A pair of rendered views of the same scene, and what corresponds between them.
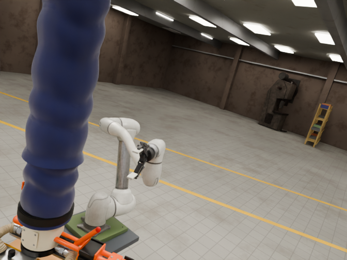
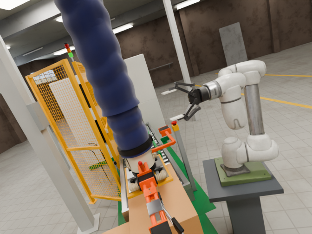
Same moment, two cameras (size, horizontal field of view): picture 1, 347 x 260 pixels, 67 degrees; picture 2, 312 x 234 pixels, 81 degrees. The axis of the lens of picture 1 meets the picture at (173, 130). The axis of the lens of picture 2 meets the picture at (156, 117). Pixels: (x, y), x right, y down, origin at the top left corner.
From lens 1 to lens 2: 106 cm
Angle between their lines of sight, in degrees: 67
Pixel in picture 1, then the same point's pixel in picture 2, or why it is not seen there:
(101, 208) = (229, 152)
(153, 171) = (226, 112)
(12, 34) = (250, 31)
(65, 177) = (119, 122)
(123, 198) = (255, 144)
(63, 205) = (126, 142)
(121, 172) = (249, 117)
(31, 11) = (260, 7)
